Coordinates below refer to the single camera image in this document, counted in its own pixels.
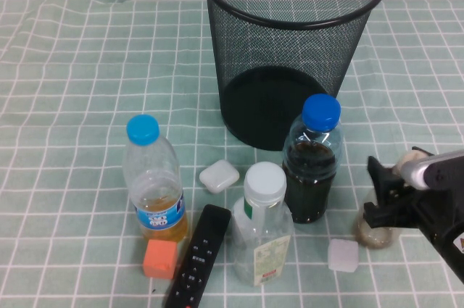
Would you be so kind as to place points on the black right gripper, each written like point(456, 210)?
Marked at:
point(442, 221)

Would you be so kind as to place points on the small clear brown-tinted bottle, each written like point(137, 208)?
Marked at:
point(373, 237)

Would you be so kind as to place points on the clear bottle with white cap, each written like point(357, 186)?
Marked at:
point(261, 221)

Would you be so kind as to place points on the white cube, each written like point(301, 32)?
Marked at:
point(343, 255)

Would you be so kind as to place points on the blue-capped bottle with dark liquid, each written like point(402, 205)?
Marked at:
point(308, 192)

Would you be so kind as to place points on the white earbuds case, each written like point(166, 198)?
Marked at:
point(218, 175)

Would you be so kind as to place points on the black remote control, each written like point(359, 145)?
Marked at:
point(203, 250)

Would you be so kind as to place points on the light-blue-capped bottle with orange liquid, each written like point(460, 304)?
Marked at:
point(156, 177)

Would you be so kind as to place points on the orange cube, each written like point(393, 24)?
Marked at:
point(159, 259)

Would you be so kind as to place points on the green white-checked tablecloth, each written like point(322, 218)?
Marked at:
point(72, 69)

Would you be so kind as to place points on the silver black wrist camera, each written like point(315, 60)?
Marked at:
point(435, 174)

